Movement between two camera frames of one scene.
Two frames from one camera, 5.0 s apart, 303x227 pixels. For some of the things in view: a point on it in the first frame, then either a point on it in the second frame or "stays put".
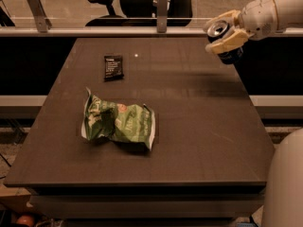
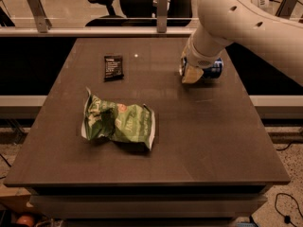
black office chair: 136,5 stays put
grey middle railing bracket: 162,10 stays put
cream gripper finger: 238,38 → 191,74
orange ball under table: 26,219 stays put
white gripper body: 258,17 → 199,60
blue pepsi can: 217,29 → 214,71
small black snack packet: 113,67 stays put
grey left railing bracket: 33,1 stays put
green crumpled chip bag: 119,122 stays put
